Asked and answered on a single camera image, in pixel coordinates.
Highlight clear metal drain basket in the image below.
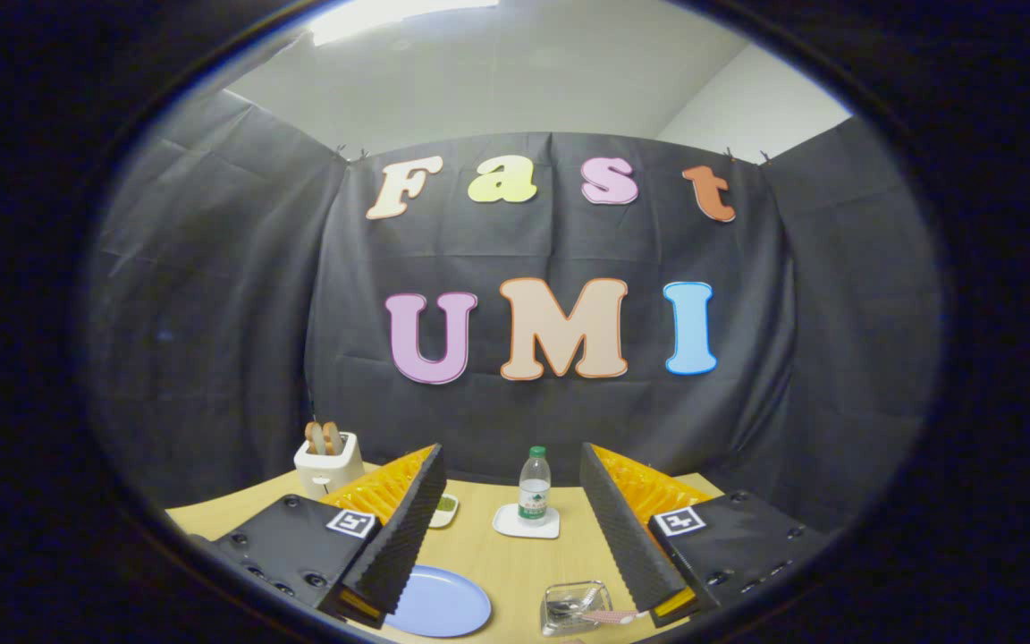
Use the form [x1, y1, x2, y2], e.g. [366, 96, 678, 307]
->
[540, 580, 614, 638]

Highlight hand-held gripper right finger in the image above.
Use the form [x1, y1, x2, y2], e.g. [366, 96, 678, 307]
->
[579, 442, 838, 627]

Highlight white square coaster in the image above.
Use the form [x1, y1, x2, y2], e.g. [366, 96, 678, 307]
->
[492, 503, 561, 540]

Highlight black backdrop cloth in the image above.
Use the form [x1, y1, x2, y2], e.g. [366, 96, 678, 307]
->
[81, 85, 945, 533]

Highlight cream toaster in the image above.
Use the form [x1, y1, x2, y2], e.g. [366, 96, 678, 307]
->
[293, 431, 366, 500]

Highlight clear water bottle green cap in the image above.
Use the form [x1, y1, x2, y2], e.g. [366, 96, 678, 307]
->
[518, 445, 553, 521]

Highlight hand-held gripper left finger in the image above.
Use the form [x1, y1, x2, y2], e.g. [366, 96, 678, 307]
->
[207, 443, 447, 630]

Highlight spoon with red checkered handle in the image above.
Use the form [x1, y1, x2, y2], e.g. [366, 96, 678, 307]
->
[549, 589, 601, 620]

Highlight blue round plate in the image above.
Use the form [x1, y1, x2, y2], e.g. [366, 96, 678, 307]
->
[384, 564, 493, 639]

